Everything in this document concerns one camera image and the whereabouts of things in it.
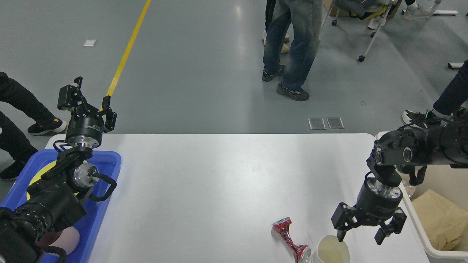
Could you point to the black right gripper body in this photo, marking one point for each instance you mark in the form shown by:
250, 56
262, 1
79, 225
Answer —
376, 203

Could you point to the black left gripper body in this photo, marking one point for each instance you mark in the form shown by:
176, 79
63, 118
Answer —
85, 129

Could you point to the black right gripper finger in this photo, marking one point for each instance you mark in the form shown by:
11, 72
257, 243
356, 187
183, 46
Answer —
344, 219
394, 226

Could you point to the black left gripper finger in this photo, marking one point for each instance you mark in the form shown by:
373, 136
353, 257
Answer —
107, 115
71, 98

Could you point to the brown paper bag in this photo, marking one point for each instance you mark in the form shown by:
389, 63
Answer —
442, 220

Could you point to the crushed red can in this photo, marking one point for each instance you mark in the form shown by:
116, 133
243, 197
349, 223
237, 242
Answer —
302, 253

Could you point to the yellow plate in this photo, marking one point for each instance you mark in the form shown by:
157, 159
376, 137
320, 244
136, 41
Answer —
39, 173

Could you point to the pink mug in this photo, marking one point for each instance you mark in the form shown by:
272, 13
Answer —
67, 239

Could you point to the foil tray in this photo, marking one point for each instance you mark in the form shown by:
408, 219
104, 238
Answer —
410, 190

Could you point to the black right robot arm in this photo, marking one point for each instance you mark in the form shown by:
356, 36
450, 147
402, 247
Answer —
407, 150

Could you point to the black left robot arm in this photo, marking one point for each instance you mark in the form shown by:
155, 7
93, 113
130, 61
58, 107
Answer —
57, 199

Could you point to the blue plastic tray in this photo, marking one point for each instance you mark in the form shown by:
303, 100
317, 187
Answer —
107, 163

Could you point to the beige plastic bin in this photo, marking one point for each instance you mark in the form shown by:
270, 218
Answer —
451, 183

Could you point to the metal floor plates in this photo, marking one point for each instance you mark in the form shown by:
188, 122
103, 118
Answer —
327, 123

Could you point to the person in black trousers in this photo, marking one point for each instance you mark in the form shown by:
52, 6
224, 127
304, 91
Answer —
448, 104

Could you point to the white rolling chair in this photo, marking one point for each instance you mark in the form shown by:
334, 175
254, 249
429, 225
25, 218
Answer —
362, 10

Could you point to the person in blue jeans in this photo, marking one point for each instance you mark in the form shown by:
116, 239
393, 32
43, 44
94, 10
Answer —
305, 17

